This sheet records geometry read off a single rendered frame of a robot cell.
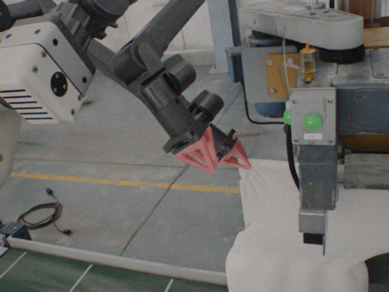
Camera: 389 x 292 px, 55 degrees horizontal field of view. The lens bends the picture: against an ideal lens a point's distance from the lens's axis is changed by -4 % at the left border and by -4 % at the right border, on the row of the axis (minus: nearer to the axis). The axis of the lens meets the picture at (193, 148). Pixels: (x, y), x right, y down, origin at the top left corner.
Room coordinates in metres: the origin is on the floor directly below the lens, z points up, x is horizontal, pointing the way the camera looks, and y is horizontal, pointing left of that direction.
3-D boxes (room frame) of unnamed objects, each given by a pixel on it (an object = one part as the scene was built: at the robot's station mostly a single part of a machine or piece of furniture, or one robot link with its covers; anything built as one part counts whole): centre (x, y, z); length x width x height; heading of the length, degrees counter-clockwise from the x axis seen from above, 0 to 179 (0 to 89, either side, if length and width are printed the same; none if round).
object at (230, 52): (1.14, -0.19, 1.25); 0.10 x 0.08 x 0.12; 0
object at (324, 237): (0.66, -0.23, 0.98); 0.09 x 0.05 x 0.05; 155
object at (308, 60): (0.67, -0.23, 1.37); 0.03 x 0.02 x 0.03; 65
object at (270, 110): (1.15, -0.29, 1.21); 0.15 x 0.15 x 0.25
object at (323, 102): (0.61, -0.22, 1.29); 0.08 x 0.05 x 0.09; 65
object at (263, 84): (1.04, -0.32, 1.23); 0.28 x 0.07 x 0.16; 65
